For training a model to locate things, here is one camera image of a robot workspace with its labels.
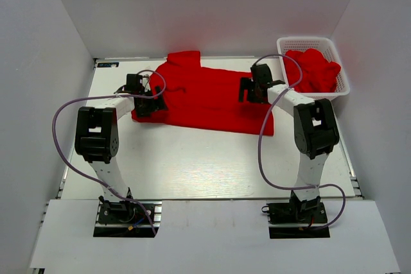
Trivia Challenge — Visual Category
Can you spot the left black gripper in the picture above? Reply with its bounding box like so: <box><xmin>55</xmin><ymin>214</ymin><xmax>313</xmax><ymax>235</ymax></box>
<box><xmin>135</xmin><ymin>85</ymin><xmax>167</xmax><ymax>118</ymax></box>

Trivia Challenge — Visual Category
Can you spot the red t shirt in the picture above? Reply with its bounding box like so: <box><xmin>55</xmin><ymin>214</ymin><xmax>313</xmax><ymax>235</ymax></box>
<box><xmin>132</xmin><ymin>51</ymin><xmax>274</xmax><ymax>136</ymax></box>

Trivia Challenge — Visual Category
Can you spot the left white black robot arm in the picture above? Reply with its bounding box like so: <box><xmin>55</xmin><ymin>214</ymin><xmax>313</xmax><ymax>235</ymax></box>
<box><xmin>74</xmin><ymin>73</ymin><xmax>167</xmax><ymax>222</ymax></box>

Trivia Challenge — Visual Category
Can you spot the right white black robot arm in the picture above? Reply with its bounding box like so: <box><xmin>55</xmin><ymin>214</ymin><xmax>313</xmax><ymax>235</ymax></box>
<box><xmin>239</xmin><ymin>64</ymin><xmax>340</xmax><ymax>222</ymax></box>

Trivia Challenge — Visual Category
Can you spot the red shirts pile in basket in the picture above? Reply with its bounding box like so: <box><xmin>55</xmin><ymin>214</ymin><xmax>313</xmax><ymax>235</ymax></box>
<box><xmin>285</xmin><ymin>48</ymin><xmax>341</xmax><ymax>93</ymax></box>

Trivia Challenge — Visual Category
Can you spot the blue label sticker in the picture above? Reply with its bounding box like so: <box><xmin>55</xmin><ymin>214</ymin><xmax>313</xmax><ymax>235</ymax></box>
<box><xmin>97</xmin><ymin>62</ymin><xmax>119</xmax><ymax>68</ymax></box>

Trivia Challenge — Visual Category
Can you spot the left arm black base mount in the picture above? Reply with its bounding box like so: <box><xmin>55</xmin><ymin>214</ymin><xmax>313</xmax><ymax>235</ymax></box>
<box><xmin>93</xmin><ymin>196</ymin><xmax>161</xmax><ymax>239</ymax></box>

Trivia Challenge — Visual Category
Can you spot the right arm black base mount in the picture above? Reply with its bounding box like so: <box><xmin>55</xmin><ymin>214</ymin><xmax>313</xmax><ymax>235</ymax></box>
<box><xmin>261</xmin><ymin>196</ymin><xmax>330</xmax><ymax>239</ymax></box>

